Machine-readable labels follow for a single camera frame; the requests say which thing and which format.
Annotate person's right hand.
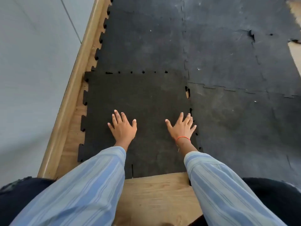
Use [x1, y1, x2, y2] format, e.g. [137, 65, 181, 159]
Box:
[165, 112, 197, 141]

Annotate person's left hand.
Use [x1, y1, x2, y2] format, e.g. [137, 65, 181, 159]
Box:
[108, 110, 137, 145]

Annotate black interlocking foam mat tile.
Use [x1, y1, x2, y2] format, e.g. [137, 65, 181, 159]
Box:
[77, 70, 203, 179]

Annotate laid black foam mat tiles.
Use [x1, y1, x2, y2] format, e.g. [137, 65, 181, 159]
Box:
[91, 0, 301, 189]

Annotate person's left forearm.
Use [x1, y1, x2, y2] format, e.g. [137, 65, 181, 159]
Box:
[9, 141, 130, 226]

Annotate person's right forearm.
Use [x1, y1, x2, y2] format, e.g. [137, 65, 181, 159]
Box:
[176, 138, 288, 226]

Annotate person's right leg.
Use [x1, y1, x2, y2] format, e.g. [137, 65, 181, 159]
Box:
[188, 177, 301, 226]

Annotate person's leg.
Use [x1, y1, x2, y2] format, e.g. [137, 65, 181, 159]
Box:
[0, 176, 57, 226]
[188, 177, 301, 226]

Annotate person's left leg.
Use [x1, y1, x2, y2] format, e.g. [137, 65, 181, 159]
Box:
[0, 176, 57, 226]

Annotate wooden baseboard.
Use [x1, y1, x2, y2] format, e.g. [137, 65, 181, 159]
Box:
[37, 0, 111, 180]

